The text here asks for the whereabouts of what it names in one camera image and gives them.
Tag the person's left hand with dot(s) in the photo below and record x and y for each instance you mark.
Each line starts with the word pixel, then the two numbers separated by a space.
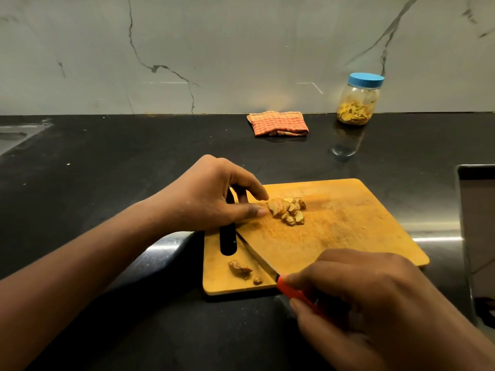
pixel 197 200

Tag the person's right hand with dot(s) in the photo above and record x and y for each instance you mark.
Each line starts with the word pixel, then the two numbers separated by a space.
pixel 367 305

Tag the pile of ginger slices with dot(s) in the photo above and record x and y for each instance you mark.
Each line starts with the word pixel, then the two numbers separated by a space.
pixel 276 206

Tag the knobby ginger piece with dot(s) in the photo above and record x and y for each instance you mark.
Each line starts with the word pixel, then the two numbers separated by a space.
pixel 239 268

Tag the small round ginger end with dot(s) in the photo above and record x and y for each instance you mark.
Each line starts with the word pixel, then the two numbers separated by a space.
pixel 258 281

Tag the blue-lidded plastic jar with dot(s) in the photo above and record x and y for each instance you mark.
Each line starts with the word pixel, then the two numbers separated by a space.
pixel 359 94

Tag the person's left forearm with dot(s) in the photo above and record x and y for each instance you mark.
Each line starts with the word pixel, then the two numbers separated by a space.
pixel 58 289

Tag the blue jar lid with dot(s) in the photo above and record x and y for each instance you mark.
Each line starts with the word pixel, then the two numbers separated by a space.
pixel 366 80

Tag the wooden cutting board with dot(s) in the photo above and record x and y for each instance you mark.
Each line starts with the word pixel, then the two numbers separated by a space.
pixel 348 220

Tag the orange checked cloth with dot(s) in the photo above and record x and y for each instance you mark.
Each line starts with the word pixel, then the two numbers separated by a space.
pixel 276 123

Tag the beige cabinet door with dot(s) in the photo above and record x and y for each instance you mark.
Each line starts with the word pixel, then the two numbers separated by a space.
pixel 479 227

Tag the steel sink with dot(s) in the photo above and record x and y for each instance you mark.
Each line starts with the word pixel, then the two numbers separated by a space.
pixel 13 137

